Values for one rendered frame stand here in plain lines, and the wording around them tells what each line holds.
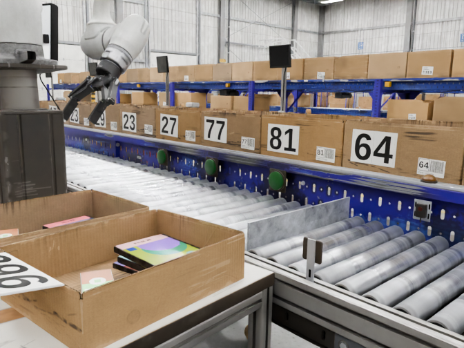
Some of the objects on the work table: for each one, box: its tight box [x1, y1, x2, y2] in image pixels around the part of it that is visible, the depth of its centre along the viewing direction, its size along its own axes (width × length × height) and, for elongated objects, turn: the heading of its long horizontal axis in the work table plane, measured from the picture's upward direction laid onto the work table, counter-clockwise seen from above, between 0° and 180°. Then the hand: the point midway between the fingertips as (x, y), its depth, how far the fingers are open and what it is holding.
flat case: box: [42, 215, 95, 229], centre depth 114 cm, size 14×19×2 cm
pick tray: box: [0, 189, 149, 247], centre depth 106 cm, size 28×38×10 cm
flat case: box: [114, 233, 201, 269], centre depth 94 cm, size 14×19×2 cm
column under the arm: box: [0, 108, 68, 204], centre depth 131 cm, size 26×26×33 cm
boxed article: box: [80, 269, 114, 293], centre depth 78 cm, size 6×10×5 cm, turn 16°
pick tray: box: [0, 209, 245, 348], centre depth 86 cm, size 28×38×10 cm
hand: (79, 117), depth 135 cm, fingers open, 13 cm apart
